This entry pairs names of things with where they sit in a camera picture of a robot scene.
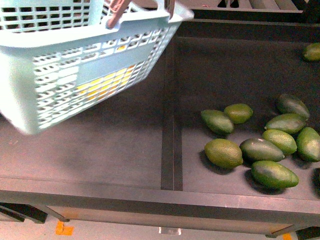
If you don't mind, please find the yellow mango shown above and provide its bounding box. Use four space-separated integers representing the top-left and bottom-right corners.
74 64 137 102

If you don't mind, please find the light blue plastic basket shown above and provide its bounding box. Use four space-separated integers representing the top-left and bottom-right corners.
0 0 194 135

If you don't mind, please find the brown basket handle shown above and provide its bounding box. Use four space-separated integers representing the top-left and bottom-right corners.
106 0 131 29

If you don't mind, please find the green avocado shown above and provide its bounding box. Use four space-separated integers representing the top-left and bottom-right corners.
251 160 300 189
200 109 234 136
239 138 285 163
275 93 310 120
264 113 307 135

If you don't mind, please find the green lime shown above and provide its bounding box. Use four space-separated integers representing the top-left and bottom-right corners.
296 127 320 163
204 138 244 169
223 103 253 124
262 129 298 156
302 42 320 62

